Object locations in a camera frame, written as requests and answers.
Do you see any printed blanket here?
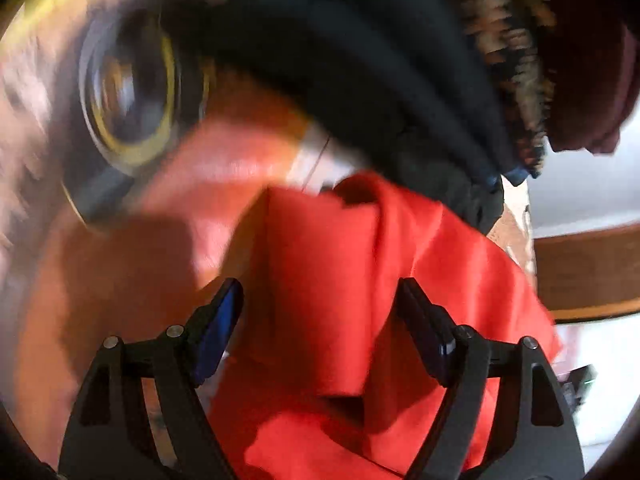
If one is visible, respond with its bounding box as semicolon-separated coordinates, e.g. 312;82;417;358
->
0;0;537;466

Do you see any red zip jacket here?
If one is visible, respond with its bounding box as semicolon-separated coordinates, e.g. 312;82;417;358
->
207;172;563;480

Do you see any black cloth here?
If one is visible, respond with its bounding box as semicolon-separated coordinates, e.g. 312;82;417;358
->
165;0;527;237

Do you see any brown wooden board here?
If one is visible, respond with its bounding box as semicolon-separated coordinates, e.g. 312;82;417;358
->
532;224;640;324

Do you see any maroon garment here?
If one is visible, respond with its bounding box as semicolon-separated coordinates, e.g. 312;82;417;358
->
542;0;639;157

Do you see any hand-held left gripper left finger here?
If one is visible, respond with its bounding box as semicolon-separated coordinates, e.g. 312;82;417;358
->
57;277;244;480

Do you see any patterned dark cloth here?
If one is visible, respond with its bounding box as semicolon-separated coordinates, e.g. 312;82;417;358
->
440;0;557;179

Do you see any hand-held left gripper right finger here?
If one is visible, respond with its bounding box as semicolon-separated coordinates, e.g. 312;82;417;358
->
397;277;586;480

